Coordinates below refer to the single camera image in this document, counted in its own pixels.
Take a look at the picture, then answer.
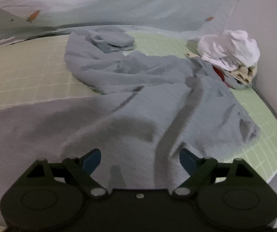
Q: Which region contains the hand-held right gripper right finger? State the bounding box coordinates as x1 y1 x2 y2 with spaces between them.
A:
172 148 262 199

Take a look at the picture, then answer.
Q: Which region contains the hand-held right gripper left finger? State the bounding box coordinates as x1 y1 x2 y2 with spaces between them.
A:
20 148 108 199

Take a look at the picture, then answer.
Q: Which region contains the grey garment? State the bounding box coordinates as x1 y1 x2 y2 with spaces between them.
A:
0 26 261 223

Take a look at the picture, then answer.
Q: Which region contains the red garment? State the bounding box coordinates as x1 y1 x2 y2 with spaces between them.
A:
212 65 232 89

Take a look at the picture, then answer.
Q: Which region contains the beige garment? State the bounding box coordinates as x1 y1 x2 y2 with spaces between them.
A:
187 52 258 85

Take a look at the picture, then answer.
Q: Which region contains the green checked mat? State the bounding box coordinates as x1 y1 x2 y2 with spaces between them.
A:
0 28 277 184

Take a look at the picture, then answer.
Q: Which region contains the white garment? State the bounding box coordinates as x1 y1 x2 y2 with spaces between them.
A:
198 30 261 72

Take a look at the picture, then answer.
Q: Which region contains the carrot print light blue sheet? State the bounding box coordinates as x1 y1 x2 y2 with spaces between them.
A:
0 0 246 46

